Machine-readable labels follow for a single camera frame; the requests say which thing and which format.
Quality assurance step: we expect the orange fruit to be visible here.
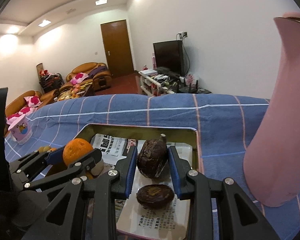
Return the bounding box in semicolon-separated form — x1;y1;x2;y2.
62;138;93;166

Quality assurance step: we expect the large purple mangosteen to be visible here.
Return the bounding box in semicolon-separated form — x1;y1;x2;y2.
136;139;168;179

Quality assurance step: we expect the pink cartoon cup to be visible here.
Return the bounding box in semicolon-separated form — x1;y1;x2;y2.
8;115;33;145

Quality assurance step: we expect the newspaper tray lining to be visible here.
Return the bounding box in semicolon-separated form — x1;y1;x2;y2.
90;133;190;239

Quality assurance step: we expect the dark halved mangosteen shell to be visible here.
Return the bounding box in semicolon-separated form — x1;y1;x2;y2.
136;184;174;210

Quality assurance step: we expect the pink metal tin tray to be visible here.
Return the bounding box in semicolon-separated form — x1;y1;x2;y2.
76;124;201;238

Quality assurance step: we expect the brown leather sofa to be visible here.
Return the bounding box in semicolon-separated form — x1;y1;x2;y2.
4;88;60;136

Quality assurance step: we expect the pink electric kettle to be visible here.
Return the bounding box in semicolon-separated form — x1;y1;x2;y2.
243;12;300;207

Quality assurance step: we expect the coffee table with snacks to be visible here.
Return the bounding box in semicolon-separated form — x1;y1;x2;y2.
55;82;94;102

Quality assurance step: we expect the brown leather armchair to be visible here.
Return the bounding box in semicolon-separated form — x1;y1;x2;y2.
64;62;112;91

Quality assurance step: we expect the black cluttered shelf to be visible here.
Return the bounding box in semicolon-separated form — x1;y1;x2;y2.
39;70;64;93

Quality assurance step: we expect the white tv stand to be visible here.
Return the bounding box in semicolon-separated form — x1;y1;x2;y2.
138;69;212;96

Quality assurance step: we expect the blue plaid tablecloth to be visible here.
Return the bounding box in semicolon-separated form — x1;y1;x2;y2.
5;94;300;239

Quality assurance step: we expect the brown wooden door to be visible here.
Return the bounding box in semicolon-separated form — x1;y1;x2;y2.
100;20;134;78

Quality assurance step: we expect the black television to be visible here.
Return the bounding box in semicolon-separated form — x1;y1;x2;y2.
153;40;185;76

